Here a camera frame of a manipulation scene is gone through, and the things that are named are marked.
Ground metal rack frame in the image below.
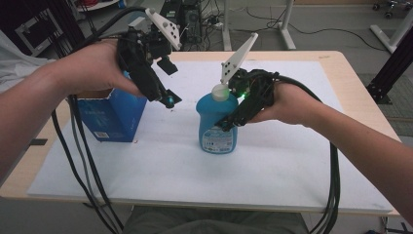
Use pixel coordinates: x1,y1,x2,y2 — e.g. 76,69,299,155
14,8,64,58

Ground thin black cable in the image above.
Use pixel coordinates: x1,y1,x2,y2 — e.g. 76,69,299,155
52,110,118,234
310,142,339,234

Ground person's right hand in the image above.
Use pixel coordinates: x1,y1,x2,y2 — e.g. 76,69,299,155
249,82,325,126

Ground wooden desk with white legs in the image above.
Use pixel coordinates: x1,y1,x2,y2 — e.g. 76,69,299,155
222,0,297,52

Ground blue cardboard box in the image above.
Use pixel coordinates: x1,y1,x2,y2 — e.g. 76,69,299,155
77,87,148,143

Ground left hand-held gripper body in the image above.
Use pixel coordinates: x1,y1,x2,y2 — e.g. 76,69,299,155
116,8,181,76

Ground white round table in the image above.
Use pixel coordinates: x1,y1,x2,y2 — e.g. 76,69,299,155
76,0,128,13

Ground person's left hand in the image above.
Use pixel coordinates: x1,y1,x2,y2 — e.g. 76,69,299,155
48,38,144,97

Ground person's lap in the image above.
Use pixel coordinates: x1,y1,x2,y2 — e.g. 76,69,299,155
123,206,310,234

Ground black computer tower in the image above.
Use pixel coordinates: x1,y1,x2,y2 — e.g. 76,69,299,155
159,0,183,25
179,0,204,52

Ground black floor cable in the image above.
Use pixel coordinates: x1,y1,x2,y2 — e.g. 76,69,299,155
246,6,388,53

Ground grey floor mat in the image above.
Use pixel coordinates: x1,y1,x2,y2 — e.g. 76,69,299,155
357,72,413,137

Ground small white box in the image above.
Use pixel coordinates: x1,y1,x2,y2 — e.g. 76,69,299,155
128,17,149,32

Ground blue bottle with white cap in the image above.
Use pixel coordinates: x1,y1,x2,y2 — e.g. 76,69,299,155
195,82,240,155

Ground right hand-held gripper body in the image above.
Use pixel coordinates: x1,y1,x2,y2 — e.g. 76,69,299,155
221,32,280,106

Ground thick black cable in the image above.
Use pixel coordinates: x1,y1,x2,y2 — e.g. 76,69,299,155
72,6,149,232
276,74,342,234

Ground white cloth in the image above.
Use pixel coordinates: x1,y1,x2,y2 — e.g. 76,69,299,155
0,30,56,94

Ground grey cable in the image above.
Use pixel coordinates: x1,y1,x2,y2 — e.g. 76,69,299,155
69,97,108,215

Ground black stool with wheels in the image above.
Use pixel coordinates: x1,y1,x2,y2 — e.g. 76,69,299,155
371,0,413,19

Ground white foam mat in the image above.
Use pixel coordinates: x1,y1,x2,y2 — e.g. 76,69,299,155
27,59,394,214

